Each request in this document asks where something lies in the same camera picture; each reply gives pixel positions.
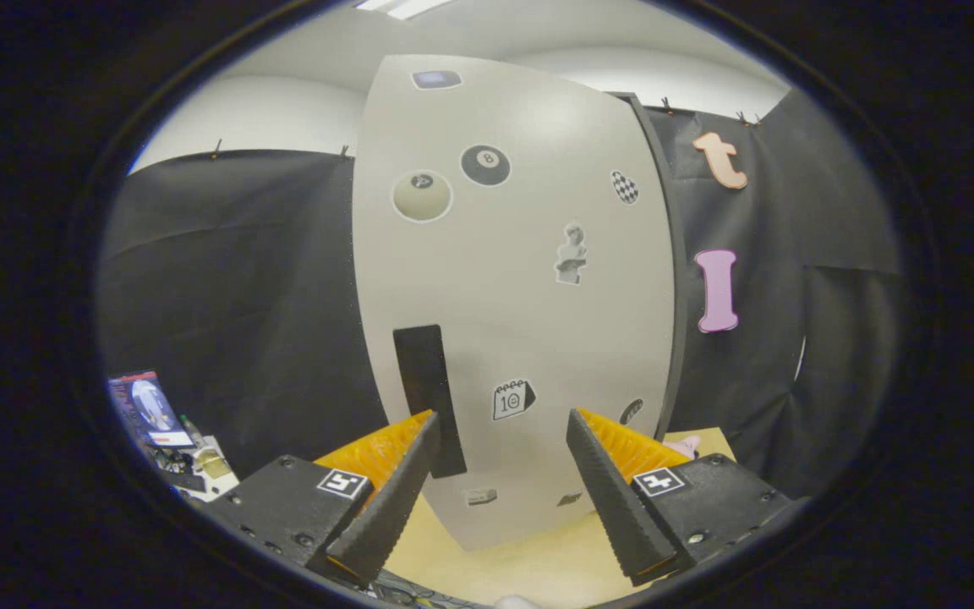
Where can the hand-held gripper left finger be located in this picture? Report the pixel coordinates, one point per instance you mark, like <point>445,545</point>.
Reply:
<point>394,499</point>

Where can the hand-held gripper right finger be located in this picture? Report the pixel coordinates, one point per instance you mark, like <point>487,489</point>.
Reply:
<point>614,499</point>

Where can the green and pink plush toy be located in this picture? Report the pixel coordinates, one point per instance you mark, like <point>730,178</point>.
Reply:
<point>684,445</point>

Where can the black backdrop cloth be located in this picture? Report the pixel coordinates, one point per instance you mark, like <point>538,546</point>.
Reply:
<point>242,296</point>

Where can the display screen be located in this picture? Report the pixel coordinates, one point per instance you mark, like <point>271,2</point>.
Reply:
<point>149,410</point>

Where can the ceiling light panel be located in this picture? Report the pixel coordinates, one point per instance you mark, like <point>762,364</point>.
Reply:
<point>407,7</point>

